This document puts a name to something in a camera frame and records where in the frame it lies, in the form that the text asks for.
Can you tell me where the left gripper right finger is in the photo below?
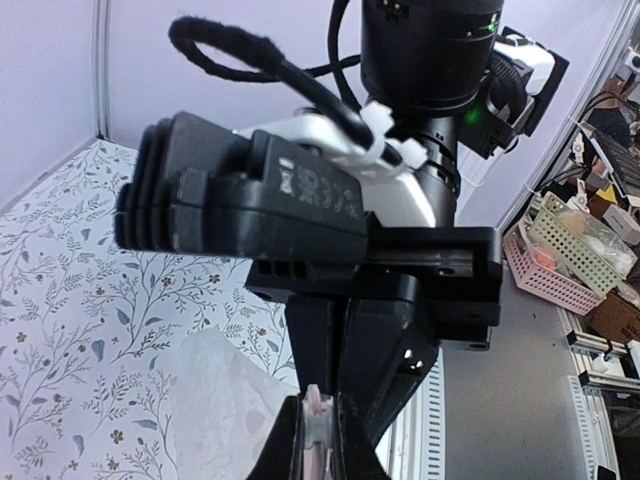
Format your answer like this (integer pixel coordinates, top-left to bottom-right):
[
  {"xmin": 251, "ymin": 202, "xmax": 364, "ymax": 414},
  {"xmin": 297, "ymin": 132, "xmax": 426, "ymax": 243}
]
[{"xmin": 332, "ymin": 393, "xmax": 390, "ymax": 480}]

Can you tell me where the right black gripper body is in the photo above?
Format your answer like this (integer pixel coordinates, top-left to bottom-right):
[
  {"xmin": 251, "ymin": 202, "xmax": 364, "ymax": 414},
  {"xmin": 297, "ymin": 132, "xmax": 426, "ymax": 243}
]
[{"xmin": 244, "ymin": 209, "xmax": 503, "ymax": 352}]

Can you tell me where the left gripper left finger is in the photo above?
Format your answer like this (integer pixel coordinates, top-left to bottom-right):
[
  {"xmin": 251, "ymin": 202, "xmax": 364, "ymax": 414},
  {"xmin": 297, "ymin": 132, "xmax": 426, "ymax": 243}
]
[{"xmin": 246, "ymin": 395, "xmax": 304, "ymax": 480}]

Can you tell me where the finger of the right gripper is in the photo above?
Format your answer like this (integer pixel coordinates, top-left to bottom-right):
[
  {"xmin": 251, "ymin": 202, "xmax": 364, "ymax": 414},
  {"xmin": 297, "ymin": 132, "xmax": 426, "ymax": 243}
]
[
  {"xmin": 344, "ymin": 299, "xmax": 438, "ymax": 444},
  {"xmin": 285, "ymin": 299, "xmax": 344, "ymax": 395}
]

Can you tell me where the clear zip top bag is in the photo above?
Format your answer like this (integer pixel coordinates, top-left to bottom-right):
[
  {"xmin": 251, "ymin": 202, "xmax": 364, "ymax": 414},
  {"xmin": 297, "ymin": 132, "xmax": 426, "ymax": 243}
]
[{"xmin": 164, "ymin": 332, "xmax": 336, "ymax": 480}]

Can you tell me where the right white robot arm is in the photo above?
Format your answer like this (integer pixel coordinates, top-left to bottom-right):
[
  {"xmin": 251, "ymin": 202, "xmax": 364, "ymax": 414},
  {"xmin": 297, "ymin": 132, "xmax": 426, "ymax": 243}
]
[{"xmin": 246, "ymin": 1, "xmax": 568, "ymax": 444}]

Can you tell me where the pink perforated background basket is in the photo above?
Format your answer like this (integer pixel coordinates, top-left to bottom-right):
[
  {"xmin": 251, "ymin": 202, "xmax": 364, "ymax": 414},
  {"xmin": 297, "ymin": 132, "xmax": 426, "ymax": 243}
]
[{"xmin": 503, "ymin": 220, "xmax": 605, "ymax": 316}]

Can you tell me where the green perforated basket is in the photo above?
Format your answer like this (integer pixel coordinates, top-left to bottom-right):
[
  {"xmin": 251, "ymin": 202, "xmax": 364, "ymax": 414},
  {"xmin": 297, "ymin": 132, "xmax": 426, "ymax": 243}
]
[{"xmin": 527, "ymin": 192, "xmax": 637, "ymax": 297}]

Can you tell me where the front aluminium rail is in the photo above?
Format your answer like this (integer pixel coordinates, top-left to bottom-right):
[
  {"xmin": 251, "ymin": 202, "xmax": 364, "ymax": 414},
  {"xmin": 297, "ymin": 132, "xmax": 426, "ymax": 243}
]
[{"xmin": 388, "ymin": 350, "xmax": 446, "ymax": 480}]

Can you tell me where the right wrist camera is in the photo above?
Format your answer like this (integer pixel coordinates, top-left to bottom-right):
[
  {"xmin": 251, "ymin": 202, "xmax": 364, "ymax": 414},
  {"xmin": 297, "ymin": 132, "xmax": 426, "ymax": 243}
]
[{"xmin": 114, "ymin": 112, "xmax": 367, "ymax": 265}]

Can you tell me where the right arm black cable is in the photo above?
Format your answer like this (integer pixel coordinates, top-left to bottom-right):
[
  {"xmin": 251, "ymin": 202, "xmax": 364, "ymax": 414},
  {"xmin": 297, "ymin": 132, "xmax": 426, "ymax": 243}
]
[{"xmin": 167, "ymin": 0, "xmax": 401, "ymax": 166}]

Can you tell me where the left aluminium frame post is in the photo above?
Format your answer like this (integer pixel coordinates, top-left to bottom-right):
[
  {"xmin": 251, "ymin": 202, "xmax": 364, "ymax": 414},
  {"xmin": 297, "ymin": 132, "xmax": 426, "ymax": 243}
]
[{"xmin": 92, "ymin": 0, "xmax": 112, "ymax": 140}]

